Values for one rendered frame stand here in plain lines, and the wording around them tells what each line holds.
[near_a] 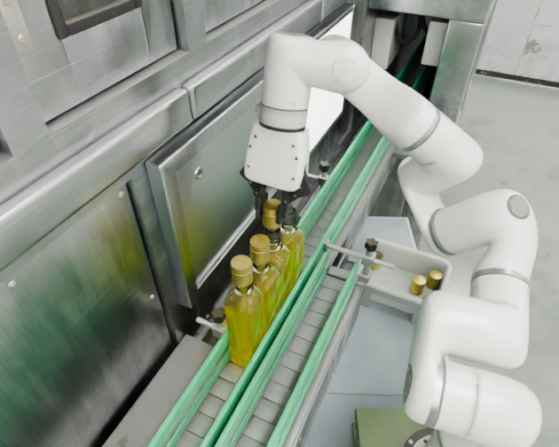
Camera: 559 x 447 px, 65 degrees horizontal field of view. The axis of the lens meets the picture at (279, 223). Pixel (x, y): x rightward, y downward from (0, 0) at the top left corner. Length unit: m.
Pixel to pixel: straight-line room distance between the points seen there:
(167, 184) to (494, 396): 0.54
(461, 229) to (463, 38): 0.95
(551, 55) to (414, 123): 3.86
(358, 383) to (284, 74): 0.70
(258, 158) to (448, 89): 1.08
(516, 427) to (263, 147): 0.52
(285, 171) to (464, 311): 0.34
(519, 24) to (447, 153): 3.74
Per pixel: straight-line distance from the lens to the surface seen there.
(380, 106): 0.77
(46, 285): 0.64
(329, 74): 0.66
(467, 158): 0.77
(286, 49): 0.66
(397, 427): 0.96
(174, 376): 0.94
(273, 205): 0.76
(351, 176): 1.39
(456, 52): 1.65
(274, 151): 0.70
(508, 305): 0.73
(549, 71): 4.59
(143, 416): 0.92
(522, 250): 0.78
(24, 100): 0.53
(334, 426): 1.02
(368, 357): 1.11
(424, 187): 0.81
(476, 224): 0.77
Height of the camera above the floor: 1.68
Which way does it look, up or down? 42 degrees down
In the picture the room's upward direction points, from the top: straight up
